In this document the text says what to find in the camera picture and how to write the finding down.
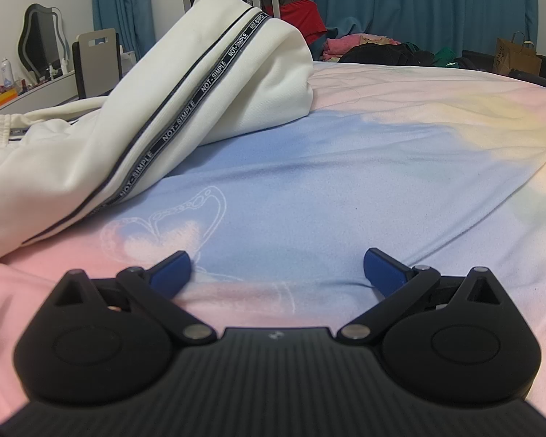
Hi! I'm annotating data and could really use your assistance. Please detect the white pants with black stripe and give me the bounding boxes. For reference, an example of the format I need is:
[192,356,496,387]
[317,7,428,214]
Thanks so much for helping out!
[0,0,314,261]

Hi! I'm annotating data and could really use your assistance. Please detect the brown paper bag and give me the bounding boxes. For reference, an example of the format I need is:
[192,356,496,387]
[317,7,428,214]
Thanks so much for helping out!
[492,32,543,77]

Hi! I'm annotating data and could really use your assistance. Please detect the pink cloth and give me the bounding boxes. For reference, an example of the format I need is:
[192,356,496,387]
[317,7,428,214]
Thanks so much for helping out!
[321,34,387,62]

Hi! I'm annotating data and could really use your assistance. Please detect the blue curtain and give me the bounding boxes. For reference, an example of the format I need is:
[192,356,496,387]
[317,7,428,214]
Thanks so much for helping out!
[302,0,539,61]
[91,0,156,61]

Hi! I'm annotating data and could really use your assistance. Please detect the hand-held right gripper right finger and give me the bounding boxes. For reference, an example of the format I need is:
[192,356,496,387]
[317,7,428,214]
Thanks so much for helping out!
[337,248,501,346]

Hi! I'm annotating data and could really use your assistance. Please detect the pastel printed bed sheet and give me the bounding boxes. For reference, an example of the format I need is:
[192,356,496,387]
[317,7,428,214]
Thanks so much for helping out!
[0,60,546,424]

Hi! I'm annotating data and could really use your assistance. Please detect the red cloth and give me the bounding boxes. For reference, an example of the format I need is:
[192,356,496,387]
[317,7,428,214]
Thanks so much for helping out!
[278,0,329,46]

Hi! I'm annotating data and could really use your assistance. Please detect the white dressing table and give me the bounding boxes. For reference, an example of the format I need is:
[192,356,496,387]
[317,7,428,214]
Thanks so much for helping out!
[0,69,79,148]

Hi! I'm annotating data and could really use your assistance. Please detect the grey chair with handle cutout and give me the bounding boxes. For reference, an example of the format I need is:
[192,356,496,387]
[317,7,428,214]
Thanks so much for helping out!
[72,28,123,100]

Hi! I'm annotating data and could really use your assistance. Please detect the dark cloth pile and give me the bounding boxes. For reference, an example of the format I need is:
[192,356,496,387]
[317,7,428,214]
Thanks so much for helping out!
[339,42,436,66]

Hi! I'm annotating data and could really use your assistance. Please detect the green cloth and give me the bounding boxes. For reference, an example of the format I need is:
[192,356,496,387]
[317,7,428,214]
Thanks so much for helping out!
[431,46,463,69]

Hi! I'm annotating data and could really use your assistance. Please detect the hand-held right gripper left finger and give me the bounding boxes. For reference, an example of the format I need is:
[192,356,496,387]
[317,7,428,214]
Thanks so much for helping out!
[55,250,218,344]

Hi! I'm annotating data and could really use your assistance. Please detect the wavy-edged vanity mirror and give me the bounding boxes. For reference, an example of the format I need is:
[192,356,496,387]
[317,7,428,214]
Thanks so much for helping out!
[18,4,70,79]

